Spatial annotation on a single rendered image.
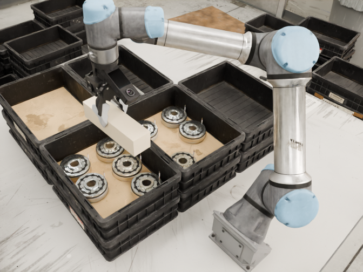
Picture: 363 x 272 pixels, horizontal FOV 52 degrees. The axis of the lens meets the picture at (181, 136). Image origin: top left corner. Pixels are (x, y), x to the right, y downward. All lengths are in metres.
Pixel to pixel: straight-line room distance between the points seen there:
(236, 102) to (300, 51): 0.71
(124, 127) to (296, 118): 0.47
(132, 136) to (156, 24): 0.31
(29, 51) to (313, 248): 2.13
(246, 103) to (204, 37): 0.63
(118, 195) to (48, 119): 0.49
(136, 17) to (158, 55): 1.25
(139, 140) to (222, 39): 0.37
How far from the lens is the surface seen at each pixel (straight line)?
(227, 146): 1.29
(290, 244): 1.38
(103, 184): 1.26
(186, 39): 1.08
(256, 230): 1.21
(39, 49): 2.76
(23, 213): 1.46
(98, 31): 0.95
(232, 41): 1.11
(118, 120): 1.10
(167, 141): 1.43
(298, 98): 1.02
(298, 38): 1.00
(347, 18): 3.50
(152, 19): 0.95
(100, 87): 1.04
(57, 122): 1.56
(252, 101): 1.68
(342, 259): 2.29
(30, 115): 1.62
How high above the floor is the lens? 1.82
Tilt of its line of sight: 43 degrees down
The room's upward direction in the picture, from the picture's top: 3 degrees clockwise
